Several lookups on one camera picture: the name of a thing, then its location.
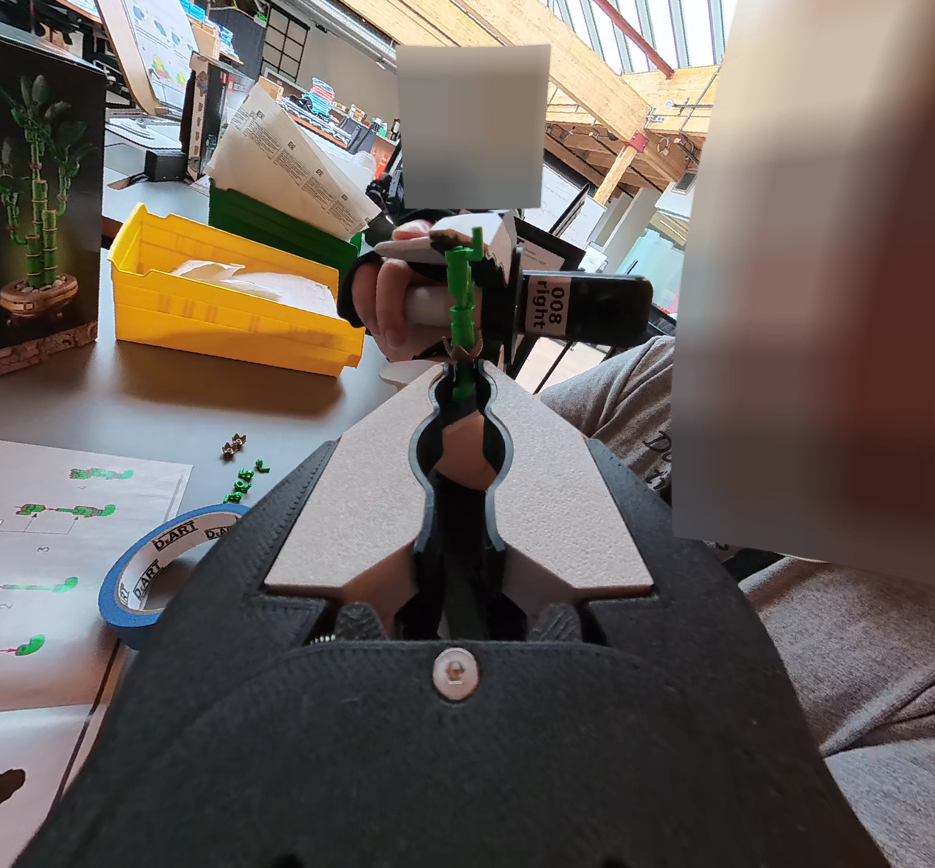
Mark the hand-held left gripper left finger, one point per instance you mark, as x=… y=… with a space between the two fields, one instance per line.
x=350 y=510

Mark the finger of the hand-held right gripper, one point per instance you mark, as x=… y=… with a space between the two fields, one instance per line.
x=491 y=236
x=409 y=249

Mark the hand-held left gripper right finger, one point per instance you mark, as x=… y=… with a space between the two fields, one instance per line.
x=562 y=510

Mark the green lego bamboo stem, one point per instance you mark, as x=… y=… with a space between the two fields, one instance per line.
x=459 y=298

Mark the person's right forearm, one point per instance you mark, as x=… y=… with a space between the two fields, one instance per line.
x=467 y=455

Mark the scattered small green lego pieces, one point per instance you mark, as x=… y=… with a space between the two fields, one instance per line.
x=245 y=475

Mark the lego instruction booklet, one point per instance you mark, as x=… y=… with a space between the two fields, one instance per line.
x=66 y=590

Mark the black lego bamboo box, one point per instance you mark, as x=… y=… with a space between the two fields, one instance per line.
x=44 y=189

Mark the person's right hand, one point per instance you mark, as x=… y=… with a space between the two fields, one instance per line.
x=391 y=306

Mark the green plastic bin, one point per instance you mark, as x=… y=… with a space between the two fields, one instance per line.
x=270 y=222

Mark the white plastic bag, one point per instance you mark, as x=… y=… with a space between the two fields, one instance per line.
x=270 y=291

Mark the folded white paper sheets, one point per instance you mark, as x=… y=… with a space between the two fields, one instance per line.
x=292 y=160

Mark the yellow plastic bin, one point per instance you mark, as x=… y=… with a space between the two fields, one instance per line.
x=219 y=331

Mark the blue masking tape roll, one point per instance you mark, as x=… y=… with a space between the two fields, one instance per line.
x=120 y=583

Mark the black power adapter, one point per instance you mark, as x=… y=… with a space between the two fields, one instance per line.
x=164 y=165

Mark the person's grey shirt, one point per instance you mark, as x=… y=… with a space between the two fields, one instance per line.
x=840 y=663

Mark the printed instruction sheet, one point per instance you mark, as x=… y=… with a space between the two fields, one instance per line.
x=157 y=28

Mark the wooden document stand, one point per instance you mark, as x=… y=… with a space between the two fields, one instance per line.
x=120 y=50

